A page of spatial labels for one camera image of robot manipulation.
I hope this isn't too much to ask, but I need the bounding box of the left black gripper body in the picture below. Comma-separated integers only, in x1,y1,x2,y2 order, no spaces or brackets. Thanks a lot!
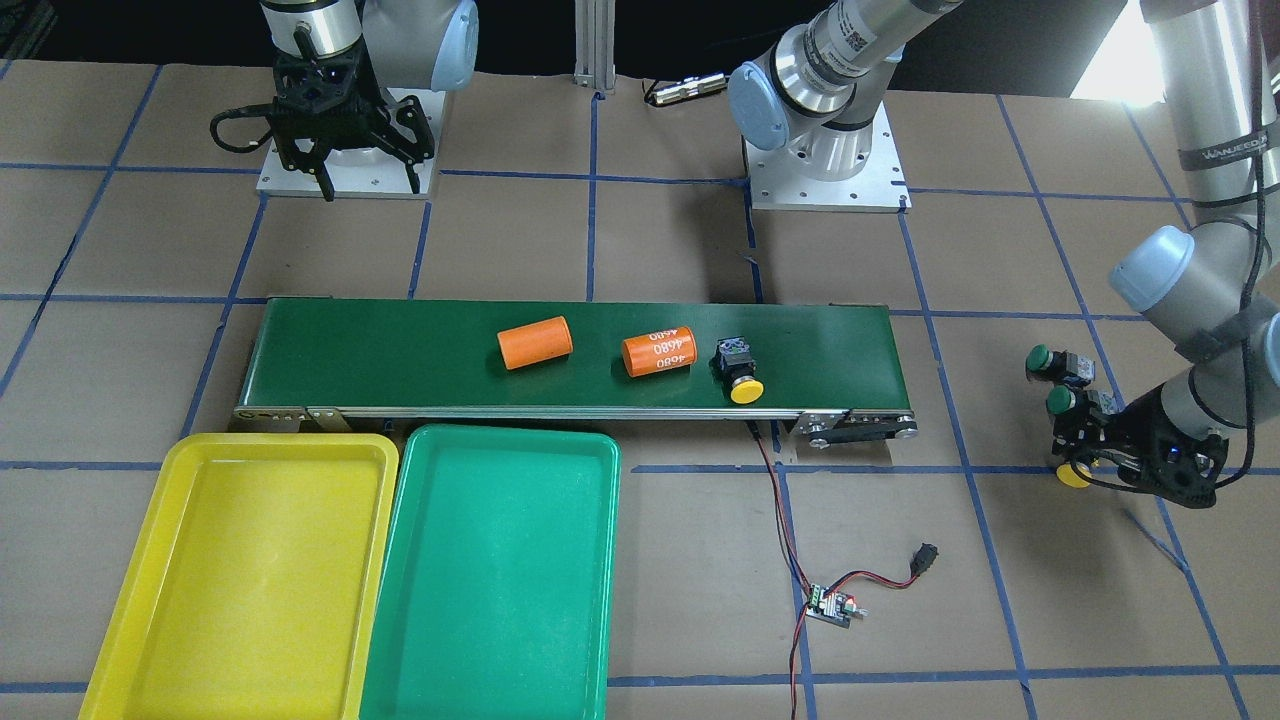
1075,391,1229,509

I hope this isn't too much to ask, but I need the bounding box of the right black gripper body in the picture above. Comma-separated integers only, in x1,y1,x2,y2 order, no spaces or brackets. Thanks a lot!
270,45,435,170

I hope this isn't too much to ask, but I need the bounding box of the yellow push button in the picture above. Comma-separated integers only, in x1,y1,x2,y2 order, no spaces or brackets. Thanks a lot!
1051,428,1111,489
712,336,765,405

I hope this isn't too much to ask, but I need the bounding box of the green push button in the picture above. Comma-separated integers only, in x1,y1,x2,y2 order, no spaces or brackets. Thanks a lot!
1044,386,1123,425
1024,345,1096,389

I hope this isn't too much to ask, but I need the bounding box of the plain orange cylinder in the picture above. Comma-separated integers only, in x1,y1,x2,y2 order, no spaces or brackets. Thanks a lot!
495,315,573,372

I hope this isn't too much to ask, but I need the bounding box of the orange cylinder with 4680 label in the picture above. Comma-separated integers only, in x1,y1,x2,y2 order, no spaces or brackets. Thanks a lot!
621,325,698,378

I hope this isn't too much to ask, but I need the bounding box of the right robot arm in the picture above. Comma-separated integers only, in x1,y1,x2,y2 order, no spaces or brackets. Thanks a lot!
257,1,480,201

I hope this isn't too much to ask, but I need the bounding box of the green conveyor belt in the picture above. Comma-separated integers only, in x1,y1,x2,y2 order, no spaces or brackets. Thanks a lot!
234,297,918,448

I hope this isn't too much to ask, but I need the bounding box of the small controller circuit board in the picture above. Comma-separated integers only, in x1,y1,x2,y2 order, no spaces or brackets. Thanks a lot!
804,583,867,629

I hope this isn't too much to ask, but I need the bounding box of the green plastic tray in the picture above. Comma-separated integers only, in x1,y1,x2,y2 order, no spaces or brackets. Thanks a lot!
358,424,621,719

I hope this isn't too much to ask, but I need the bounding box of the yellow plastic tray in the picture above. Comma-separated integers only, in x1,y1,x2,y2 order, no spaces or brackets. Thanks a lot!
79,433,399,719

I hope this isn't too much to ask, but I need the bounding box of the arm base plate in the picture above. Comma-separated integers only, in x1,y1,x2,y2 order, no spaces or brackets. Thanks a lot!
742,106,913,213
256,87,451,200

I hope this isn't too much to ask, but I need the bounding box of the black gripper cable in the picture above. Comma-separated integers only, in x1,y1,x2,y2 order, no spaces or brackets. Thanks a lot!
1075,0,1271,496

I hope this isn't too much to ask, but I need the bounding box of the aluminium frame post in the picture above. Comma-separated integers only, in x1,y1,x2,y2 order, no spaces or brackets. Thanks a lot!
572,0,616,95

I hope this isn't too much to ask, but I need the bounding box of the black rocker switch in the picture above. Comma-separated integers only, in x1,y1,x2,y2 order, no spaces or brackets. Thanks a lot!
909,543,940,579

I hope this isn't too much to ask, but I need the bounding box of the red black wire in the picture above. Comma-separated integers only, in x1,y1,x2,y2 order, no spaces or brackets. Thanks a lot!
745,420,916,720

